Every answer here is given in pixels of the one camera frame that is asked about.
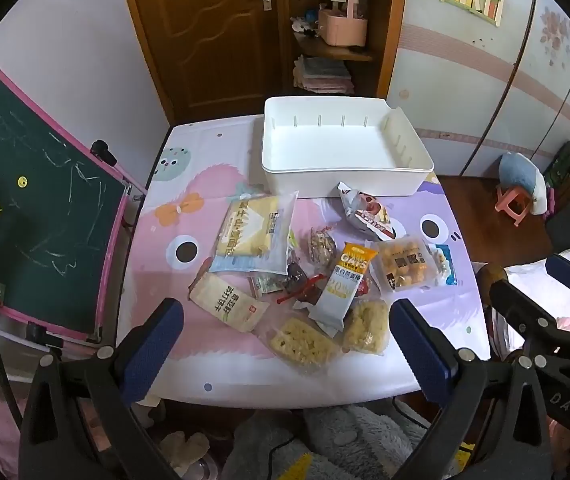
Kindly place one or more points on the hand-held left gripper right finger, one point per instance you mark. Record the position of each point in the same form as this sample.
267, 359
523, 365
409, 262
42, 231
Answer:
422, 350

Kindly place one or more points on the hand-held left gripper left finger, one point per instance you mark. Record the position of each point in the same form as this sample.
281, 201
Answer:
152, 345

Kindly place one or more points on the clear rice crisp packet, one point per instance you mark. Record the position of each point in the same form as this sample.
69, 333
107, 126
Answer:
302, 342
365, 325

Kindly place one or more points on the blue white small packet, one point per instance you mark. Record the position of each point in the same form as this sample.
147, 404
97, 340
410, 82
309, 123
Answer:
447, 262

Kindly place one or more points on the beige cracker packet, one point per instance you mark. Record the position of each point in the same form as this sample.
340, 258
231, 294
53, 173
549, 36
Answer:
225, 302

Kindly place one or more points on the small red candy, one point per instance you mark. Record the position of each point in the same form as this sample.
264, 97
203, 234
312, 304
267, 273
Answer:
362, 288

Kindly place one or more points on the clear round cookie tray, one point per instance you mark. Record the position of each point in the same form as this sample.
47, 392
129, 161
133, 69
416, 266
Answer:
405, 262

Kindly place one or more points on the orange white oat bar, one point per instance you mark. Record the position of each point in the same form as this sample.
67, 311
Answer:
345, 280

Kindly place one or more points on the clear packet with red spoon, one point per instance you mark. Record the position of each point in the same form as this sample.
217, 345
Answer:
310, 286

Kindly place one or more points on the clear nut packet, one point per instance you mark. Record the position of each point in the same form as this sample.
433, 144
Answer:
321, 247

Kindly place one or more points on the dark red snack packet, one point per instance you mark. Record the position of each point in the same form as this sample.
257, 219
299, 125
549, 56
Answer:
295, 277

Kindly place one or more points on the yellow bread packet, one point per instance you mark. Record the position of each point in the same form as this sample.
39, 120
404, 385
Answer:
250, 230

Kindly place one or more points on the red white snack bag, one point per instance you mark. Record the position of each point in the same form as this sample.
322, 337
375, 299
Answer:
365, 210

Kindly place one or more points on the white plastic storage bin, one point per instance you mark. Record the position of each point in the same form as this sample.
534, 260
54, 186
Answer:
325, 150

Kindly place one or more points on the white bedding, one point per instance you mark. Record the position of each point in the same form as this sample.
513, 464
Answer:
530, 280

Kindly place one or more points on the pink plastic stool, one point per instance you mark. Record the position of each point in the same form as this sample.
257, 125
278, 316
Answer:
512, 205

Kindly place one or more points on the beige plush slipper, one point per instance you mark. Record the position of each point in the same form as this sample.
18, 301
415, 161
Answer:
185, 450

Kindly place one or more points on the grey fluffy blanket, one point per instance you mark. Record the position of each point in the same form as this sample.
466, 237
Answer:
355, 440

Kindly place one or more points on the pink stool with blue cushion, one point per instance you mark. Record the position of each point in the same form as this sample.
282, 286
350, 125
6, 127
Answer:
517, 172

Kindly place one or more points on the pink framed chalkboard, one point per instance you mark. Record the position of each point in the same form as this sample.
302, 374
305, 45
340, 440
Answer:
40, 210

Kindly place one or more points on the floral printed wardrobe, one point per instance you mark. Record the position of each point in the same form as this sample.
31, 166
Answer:
465, 85

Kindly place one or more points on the stack of folded cloths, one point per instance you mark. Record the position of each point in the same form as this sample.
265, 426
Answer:
322, 75

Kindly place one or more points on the brown wooden corner shelf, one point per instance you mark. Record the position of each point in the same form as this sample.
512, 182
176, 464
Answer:
390, 35

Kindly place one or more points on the brown wooden door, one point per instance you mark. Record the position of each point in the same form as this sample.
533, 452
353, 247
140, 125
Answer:
205, 35

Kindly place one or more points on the pink basket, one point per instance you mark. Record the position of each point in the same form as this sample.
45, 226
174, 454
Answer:
342, 27

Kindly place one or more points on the small toys on shelf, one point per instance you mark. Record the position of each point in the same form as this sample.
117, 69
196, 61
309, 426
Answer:
305, 22

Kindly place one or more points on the brown wooden chair post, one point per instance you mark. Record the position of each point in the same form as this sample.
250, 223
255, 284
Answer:
490, 275

